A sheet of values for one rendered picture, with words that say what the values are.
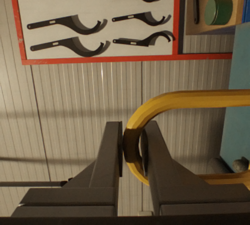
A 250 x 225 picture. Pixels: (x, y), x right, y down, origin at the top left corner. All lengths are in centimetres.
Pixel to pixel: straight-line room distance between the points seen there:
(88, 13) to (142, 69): 74
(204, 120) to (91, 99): 127
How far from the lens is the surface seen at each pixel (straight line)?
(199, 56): 198
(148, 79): 193
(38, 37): 204
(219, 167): 59
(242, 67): 52
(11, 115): 240
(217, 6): 81
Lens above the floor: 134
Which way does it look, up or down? 1 degrees up
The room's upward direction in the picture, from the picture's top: 92 degrees counter-clockwise
